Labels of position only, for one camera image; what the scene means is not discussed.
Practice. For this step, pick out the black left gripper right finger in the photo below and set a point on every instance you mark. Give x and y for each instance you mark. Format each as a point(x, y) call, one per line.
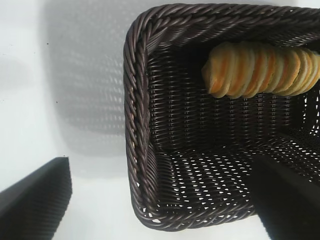
point(292, 200)

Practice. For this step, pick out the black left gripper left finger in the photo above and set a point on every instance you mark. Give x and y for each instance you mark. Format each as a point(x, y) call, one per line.
point(35, 200)

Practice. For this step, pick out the dark brown woven basket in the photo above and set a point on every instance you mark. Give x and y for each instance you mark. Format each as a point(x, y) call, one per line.
point(190, 125)

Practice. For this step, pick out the long striped bread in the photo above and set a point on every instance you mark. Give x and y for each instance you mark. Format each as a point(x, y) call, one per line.
point(255, 72)

